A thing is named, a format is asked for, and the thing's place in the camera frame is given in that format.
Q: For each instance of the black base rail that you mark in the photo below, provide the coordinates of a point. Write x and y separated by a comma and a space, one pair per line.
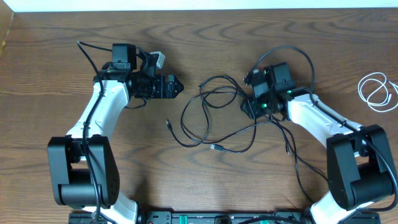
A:
280, 216

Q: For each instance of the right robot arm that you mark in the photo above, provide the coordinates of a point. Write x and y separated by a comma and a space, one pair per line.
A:
360, 166

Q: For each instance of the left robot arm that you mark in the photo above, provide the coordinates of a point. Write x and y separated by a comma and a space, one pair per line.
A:
82, 166

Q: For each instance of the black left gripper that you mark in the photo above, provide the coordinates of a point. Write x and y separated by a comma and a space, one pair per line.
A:
170, 93

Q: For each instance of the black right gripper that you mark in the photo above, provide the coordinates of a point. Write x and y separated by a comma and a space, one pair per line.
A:
251, 112

